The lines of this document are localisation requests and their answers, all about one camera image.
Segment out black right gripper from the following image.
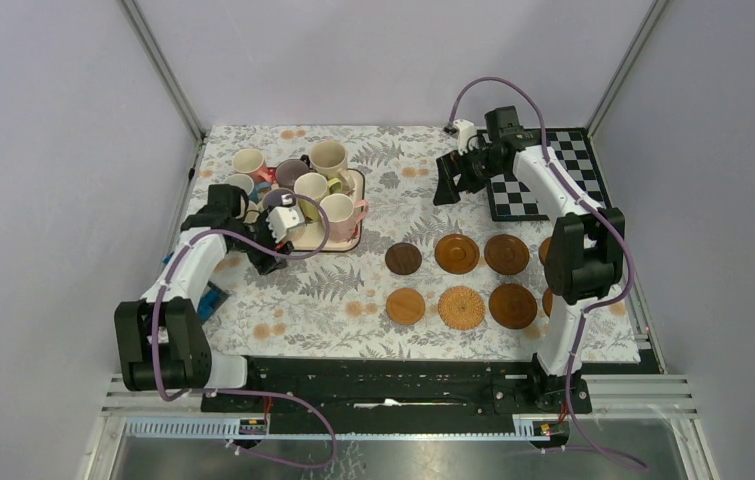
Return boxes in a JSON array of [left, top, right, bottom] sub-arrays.
[[433, 143, 506, 207]]

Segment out black white chessboard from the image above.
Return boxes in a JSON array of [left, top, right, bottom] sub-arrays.
[[487, 128, 612, 222]]

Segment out cream tray with black rim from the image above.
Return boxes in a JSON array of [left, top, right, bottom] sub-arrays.
[[221, 165, 366, 255]]

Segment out dark walnut coaster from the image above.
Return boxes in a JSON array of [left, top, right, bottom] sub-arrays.
[[384, 242, 423, 275]]

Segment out light bamboo coaster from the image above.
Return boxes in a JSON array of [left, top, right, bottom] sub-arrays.
[[386, 288, 426, 326]]

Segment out brown ridged wooden coaster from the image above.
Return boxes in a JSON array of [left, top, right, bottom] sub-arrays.
[[488, 283, 538, 329]]

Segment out woven rattan coaster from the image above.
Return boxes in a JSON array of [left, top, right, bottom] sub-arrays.
[[438, 286, 486, 331]]

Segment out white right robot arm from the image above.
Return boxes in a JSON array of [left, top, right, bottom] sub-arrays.
[[433, 107, 626, 412]]

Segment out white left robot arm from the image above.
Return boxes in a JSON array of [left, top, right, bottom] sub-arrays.
[[114, 184, 304, 411]]

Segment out white cup green body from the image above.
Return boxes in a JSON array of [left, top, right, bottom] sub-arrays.
[[243, 201, 260, 224]]

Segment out lilac cup centre front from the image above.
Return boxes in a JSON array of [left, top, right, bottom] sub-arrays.
[[262, 188, 298, 210]]

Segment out white cup pink front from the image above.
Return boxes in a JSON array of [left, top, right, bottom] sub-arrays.
[[320, 193, 370, 242]]

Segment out large cream cup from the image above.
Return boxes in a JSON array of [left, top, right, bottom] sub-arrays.
[[309, 140, 354, 185]]

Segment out blue block puzzle box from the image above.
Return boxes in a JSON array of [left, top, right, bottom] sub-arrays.
[[159, 251, 229, 324]]

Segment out floral tablecloth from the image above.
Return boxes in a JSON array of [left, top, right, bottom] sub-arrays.
[[188, 125, 553, 361]]

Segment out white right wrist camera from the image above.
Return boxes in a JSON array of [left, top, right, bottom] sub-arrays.
[[451, 119, 478, 155]]

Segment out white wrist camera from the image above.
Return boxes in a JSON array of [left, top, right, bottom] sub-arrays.
[[451, 119, 478, 155], [266, 206, 306, 243]]

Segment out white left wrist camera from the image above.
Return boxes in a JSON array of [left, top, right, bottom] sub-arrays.
[[266, 206, 306, 243]]

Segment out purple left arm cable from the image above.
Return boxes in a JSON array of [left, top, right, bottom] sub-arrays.
[[150, 192, 339, 470]]

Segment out white cup blue handle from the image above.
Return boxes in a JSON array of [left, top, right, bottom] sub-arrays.
[[224, 173, 272, 203]]

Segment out white cup yellow handle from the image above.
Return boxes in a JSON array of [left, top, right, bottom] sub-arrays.
[[294, 172, 347, 221]]

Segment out purple cup dark handle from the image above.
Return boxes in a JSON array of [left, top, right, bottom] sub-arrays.
[[274, 155, 311, 190]]

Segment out white cup pink handle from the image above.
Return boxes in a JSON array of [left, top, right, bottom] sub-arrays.
[[232, 149, 274, 184]]

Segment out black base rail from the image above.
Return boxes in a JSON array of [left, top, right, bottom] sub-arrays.
[[201, 357, 592, 435]]

